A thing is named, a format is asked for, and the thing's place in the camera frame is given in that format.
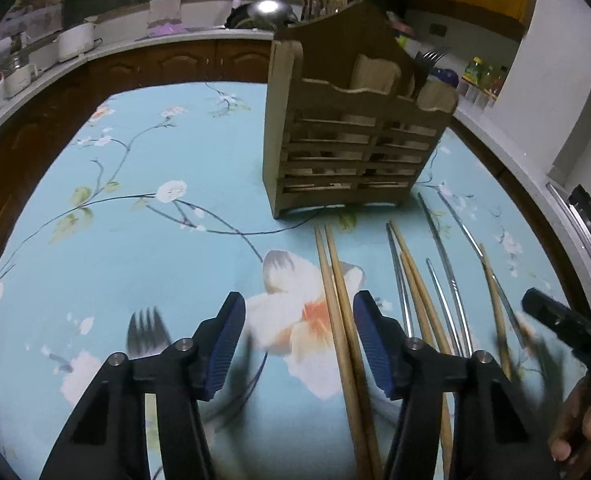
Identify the white pot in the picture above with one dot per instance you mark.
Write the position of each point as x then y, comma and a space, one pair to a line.
19, 82

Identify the blue bowl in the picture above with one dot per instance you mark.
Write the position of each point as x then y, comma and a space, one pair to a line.
445, 77

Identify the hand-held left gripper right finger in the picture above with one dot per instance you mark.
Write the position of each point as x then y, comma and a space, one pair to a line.
373, 345

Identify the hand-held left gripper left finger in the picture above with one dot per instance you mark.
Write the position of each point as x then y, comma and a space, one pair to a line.
223, 350

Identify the person's right hand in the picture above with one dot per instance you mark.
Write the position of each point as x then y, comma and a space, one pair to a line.
590, 425

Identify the green bottle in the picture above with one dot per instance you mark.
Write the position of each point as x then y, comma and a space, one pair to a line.
474, 71

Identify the blue floral tablecloth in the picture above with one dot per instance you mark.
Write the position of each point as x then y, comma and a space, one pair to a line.
150, 270

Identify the beige bag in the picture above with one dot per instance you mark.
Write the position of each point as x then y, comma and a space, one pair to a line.
164, 10

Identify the wall outlet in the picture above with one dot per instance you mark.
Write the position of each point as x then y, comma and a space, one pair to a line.
439, 29

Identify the purple cloth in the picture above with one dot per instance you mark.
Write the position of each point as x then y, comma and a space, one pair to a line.
165, 31

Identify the wok with metal lid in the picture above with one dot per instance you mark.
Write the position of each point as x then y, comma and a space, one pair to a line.
265, 10

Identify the metal fork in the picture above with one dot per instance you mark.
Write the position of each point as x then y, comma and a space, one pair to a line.
148, 335
433, 57

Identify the metal chopstick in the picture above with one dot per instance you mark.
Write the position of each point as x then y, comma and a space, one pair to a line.
445, 270
399, 280
475, 242
443, 305

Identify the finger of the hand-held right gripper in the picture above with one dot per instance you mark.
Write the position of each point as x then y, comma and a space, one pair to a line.
550, 317

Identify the red capped bottle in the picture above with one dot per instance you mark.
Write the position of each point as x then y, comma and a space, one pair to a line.
497, 81

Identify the white spice containers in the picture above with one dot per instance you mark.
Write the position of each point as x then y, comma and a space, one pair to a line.
475, 95

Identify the wooden utensil holder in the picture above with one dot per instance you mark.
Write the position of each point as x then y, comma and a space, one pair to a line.
355, 150

